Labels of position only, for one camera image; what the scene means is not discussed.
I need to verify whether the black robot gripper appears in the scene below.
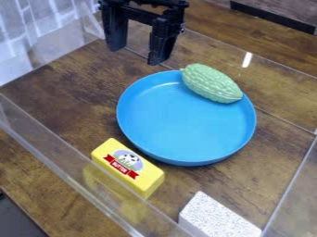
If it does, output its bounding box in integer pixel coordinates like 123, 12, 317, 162
97, 0, 190, 66

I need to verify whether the blue round tray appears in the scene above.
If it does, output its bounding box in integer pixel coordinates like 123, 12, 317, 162
116, 70, 258, 167

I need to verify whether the green bitter gourd toy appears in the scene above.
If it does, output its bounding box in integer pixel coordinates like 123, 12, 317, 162
179, 63, 242, 104

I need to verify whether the white speckled foam block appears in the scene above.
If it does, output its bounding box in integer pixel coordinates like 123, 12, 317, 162
178, 192, 261, 237

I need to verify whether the yellow butter block toy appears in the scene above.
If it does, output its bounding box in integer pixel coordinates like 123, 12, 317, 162
91, 138, 164, 199

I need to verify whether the clear acrylic enclosure wall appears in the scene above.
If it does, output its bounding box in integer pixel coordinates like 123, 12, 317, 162
0, 0, 317, 237

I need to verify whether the black baseboard strip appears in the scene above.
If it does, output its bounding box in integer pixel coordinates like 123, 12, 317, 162
228, 0, 317, 35

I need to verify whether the white sheer curtain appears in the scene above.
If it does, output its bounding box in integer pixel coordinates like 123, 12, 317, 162
0, 0, 104, 86

